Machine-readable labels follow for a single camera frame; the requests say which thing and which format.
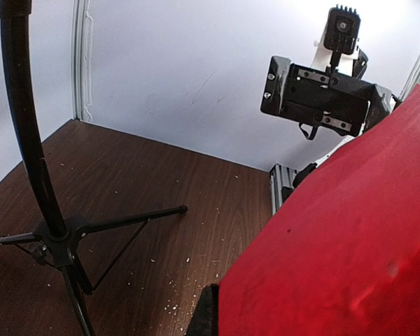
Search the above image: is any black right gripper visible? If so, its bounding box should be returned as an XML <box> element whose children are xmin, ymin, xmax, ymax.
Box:
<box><xmin>260</xmin><ymin>56</ymin><xmax>393</xmax><ymax>140</ymax></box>

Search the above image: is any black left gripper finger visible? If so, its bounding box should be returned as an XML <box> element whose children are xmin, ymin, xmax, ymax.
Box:
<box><xmin>185</xmin><ymin>283</ymin><xmax>220</xmax><ymax>336</ymax></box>

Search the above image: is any red paper sheet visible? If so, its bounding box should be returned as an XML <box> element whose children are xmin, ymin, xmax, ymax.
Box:
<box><xmin>218</xmin><ymin>86</ymin><xmax>420</xmax><ymax>335</ymax></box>

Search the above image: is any black music stand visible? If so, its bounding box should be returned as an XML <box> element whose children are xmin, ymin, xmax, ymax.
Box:
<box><xmin>0</xmin><ymin>1</ymin><xmax>188</xmax><ymax>335</ymax></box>

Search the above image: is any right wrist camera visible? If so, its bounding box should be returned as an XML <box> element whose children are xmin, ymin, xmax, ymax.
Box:
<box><xmin>311</xmin><ymin>5</ymin><xmax>361</xmax><ymax>75</ymax></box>

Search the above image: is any aluminium front rail base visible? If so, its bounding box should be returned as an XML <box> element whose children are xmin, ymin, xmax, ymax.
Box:
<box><xmin>269</xmin><ymin>163</ymin><xmax>298</xmax><ymax>215</ymax></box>

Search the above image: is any right aluminium frame post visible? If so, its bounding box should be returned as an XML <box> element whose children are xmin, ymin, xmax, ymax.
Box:
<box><xmin>71</xmin><ymin>0</ymin><xmax>94</xmax><ymax>122</ymax></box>

